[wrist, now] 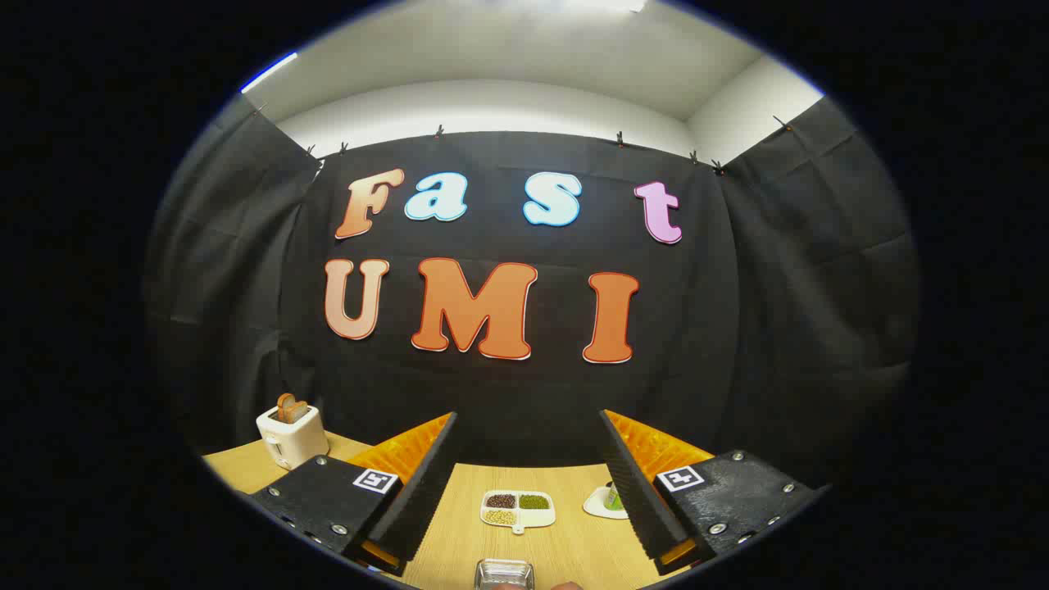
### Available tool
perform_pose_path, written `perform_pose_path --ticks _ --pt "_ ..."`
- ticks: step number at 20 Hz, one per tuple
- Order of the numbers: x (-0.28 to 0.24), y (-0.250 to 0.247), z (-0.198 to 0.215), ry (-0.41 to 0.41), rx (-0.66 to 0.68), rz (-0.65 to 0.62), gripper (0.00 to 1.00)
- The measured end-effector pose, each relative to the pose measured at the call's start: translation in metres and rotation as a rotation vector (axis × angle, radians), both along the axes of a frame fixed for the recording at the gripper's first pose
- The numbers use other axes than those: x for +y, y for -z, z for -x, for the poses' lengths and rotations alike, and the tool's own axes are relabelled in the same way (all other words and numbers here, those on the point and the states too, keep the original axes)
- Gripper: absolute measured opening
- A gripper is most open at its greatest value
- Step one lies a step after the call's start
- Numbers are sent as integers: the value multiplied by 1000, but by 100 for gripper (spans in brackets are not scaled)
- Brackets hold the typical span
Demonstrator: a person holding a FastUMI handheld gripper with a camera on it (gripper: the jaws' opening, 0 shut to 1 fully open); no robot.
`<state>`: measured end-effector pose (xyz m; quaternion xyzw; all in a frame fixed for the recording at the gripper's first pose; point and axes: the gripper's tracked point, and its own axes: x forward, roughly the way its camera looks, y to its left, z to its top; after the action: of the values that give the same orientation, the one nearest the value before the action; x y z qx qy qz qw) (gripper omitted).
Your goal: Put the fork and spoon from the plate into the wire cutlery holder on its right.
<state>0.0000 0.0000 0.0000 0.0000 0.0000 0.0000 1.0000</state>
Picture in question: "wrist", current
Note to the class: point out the perforated steel cutlery basket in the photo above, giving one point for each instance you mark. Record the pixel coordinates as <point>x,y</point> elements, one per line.
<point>504,572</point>

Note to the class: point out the white divided tray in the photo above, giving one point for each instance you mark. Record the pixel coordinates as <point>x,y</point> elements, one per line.
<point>537,518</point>

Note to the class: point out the pile of green beans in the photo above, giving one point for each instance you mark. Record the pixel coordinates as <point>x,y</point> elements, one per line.
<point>533,501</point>

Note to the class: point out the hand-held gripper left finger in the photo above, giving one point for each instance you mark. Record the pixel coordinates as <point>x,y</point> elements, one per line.
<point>418,508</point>

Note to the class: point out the cream white toaster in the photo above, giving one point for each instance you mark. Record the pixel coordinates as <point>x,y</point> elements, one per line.
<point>295,442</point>

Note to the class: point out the green label metal bottle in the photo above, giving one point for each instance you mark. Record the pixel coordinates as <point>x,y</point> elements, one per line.
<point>613,496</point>

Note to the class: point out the pile of yellow soybeans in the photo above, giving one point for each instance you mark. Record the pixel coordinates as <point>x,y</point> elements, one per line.
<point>500,517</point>

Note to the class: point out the pile of dark red beans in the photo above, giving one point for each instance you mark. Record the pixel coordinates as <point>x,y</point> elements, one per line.
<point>501,501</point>

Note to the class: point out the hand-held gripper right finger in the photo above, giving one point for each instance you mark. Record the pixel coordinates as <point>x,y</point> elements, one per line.
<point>639,500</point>

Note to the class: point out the small white dish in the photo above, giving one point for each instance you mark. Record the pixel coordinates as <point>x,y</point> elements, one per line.
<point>597,504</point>

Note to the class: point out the toasted bread slice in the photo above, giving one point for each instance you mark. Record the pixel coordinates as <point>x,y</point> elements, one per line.
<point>291,408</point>

